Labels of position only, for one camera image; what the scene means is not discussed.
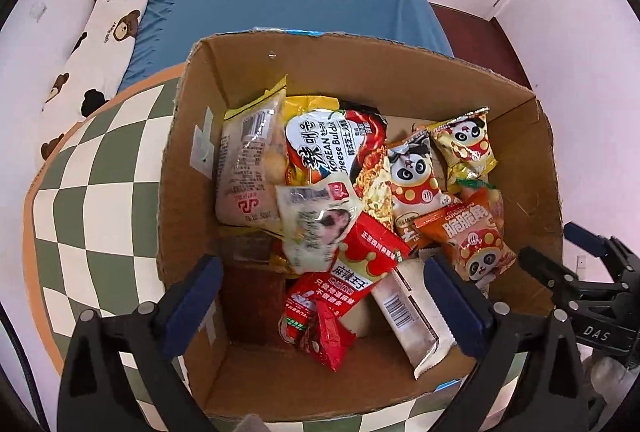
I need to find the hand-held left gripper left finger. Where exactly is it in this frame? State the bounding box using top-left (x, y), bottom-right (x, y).
top-left (56, 253), bottom-right (225, 432)

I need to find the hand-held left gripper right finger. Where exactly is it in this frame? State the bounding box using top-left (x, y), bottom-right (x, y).
top-left (424, 254), bottom-right (599, 432)

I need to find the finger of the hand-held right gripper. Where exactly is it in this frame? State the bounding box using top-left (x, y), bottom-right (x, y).
top-left (517, 245), bottom-right (583, 308)
top-left (563, 221), bottom-right (628, 270)

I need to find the long white barcode snack packet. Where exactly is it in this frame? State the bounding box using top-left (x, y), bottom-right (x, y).
top-left (370, 257), bottom-right (459, 381)

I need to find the translucent yellow-edged snack packet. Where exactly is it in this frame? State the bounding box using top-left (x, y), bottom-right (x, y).
top-left (215, 76), bottom-right (289, 233)

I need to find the yellow panda snack packet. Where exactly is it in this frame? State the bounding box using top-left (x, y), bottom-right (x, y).
top-left (431, 107), bottom-right (498, 182)

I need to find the brown cardboard box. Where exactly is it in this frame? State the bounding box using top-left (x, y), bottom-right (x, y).
top-left (156, 27), bottom-right (565, 423)

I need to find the dark brown snack packet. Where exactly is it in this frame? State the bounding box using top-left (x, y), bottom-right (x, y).
top-left (224, 232), bottom-right (287, 349)

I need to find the orange panda snack packet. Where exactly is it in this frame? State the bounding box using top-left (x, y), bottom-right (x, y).
top-left (414, 178), bottom-right (517, 289)

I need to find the red crown-print snack packet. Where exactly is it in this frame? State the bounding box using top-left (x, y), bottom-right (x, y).
top-left (281, 212), bottom-right (412, 344)

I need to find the small red snack packet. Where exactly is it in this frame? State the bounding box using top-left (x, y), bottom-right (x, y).
top-left (299, 299), bottom-right (359, 373)

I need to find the red polka-dot panda snack packet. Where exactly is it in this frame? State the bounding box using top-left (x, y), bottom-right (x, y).
top-left (386, 126), bottom-right (462, 249)

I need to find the clear packet with dark picture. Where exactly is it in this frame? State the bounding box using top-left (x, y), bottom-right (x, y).
top-left (275, 182), bottom-right (364, 274)

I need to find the round green checkered table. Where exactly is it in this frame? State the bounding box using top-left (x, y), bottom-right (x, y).
top-left (22, 65), bottom-right (531, 432)

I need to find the large red noodle packet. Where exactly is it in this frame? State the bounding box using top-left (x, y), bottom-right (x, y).
top-left (284, 96), bottom-right (397, 233)

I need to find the white bear-print pillow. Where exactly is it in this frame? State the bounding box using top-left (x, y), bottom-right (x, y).
top-left (41, 0), bottom-right (152, 161)

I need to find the black cable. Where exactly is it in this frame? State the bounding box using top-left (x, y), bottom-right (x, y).
top-left (0, 307), bottom-right (49, 432)

